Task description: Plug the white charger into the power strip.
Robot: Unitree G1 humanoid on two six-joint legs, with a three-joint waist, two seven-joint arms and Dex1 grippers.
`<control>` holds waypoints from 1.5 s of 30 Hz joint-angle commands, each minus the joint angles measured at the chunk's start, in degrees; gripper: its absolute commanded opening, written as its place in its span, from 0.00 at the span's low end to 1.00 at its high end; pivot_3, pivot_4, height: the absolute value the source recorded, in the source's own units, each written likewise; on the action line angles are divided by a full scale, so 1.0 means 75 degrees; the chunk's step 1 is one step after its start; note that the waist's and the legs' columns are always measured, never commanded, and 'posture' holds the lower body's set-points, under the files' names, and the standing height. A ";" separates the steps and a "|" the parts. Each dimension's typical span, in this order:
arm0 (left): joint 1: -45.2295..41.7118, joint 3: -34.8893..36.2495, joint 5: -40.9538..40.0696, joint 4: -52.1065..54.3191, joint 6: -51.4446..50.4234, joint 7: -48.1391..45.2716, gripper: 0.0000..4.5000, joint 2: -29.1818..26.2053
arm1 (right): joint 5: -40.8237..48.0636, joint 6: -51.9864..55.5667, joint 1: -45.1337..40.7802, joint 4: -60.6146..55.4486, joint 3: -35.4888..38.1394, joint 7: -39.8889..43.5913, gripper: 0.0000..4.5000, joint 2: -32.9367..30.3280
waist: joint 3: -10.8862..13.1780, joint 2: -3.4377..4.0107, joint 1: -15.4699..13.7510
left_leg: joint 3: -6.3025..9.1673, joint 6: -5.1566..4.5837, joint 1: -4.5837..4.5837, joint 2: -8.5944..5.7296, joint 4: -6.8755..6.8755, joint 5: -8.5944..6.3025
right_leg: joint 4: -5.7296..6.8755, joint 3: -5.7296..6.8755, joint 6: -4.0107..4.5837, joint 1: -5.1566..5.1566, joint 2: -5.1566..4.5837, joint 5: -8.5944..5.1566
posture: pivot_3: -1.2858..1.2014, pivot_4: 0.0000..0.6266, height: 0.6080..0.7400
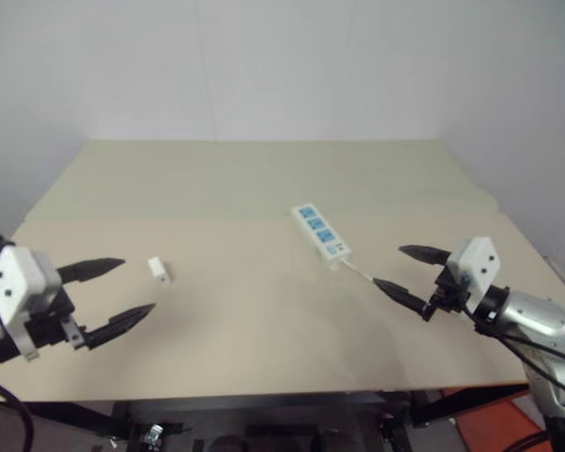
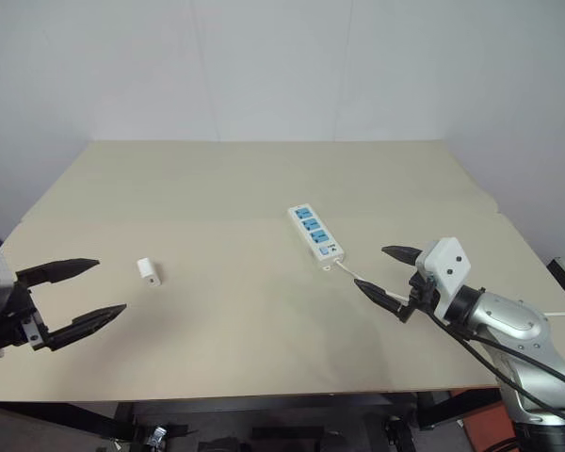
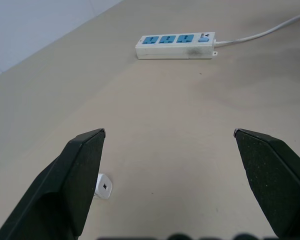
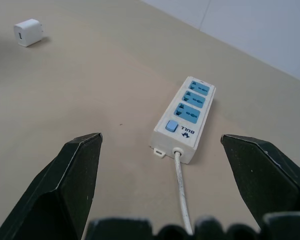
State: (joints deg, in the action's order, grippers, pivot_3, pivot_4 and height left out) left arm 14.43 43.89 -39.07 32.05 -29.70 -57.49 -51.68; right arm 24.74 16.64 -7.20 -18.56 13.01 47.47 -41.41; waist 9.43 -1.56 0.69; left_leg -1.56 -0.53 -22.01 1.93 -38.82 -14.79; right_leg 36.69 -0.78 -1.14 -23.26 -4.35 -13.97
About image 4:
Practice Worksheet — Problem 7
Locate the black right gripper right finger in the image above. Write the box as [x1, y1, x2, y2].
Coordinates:
[220, 134, 300, 230]

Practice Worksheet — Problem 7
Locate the white USB charger cube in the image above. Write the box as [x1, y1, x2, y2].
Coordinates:
[13, 18, 45, 48]

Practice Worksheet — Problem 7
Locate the white power strip cable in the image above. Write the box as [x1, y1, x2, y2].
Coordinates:
[174, 150, 194, 236]

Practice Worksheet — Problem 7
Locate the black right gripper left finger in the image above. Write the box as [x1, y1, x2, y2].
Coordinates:
[0, 132, 104, 240]

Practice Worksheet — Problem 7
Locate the white blue power strip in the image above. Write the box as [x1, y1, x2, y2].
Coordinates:
[149, 76, 217, 166]

